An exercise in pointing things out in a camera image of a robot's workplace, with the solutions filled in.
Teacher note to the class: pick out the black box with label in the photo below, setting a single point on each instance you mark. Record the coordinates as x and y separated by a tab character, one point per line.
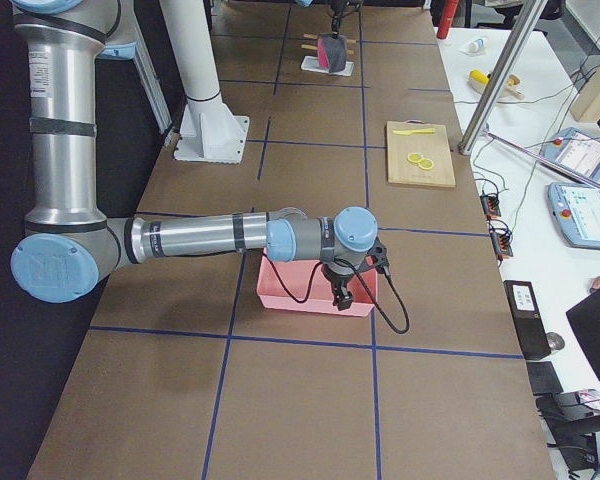
527	320

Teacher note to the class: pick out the teach pendant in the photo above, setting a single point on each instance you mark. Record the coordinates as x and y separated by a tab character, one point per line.
576	209
574	150

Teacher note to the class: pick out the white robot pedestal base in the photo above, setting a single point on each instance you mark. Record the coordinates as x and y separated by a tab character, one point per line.
215	135

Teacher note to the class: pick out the white bottle on paper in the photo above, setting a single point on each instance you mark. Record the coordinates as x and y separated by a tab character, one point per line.
476	47

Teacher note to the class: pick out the white rack tray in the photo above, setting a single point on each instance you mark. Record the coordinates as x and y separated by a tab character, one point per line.
311	64

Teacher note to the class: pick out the rear lemon slice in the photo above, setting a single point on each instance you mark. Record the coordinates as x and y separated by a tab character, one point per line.
414	158

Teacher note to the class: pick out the power strip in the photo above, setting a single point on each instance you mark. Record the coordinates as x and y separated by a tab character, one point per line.
491	205
501	237

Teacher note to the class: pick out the lemon slice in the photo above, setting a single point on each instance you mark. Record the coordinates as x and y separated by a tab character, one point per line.
414	158
426	164

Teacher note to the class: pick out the far power strip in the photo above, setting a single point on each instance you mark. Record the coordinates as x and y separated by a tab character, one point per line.
491	205

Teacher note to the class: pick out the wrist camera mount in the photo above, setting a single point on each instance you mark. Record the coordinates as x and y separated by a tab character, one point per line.
376	258

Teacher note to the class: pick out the far teach pendant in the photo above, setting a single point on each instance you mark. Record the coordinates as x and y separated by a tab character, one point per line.
574	150

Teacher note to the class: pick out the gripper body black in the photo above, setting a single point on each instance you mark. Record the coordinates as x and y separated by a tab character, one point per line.
338	7
337	275

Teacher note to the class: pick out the aluminium frame post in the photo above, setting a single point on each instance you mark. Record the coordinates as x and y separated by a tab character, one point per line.
518	36

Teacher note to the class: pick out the front lemon slice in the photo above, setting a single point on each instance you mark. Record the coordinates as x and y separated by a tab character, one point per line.
426	164

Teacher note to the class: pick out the near power strip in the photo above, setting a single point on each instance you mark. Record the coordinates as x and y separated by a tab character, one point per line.
501	237

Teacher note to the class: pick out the near teach pendant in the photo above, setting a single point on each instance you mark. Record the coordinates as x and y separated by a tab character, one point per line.
576	209

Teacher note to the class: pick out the red fire extinguisher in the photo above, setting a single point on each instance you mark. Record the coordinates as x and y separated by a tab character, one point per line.
447	15

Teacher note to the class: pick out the pink plastic bin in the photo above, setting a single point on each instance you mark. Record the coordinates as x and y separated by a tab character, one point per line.
290	286

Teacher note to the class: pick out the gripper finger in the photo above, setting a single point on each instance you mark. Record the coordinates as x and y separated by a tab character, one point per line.
348	299
335	24
338	294

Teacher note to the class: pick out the bamboo cutting board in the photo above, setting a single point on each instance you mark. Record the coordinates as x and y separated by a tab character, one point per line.
435	147

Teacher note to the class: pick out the yellow plastic knife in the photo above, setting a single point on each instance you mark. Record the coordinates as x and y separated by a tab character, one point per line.
411	132

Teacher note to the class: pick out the grey and pink cloth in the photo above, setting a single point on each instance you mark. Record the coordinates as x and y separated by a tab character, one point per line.
332	52

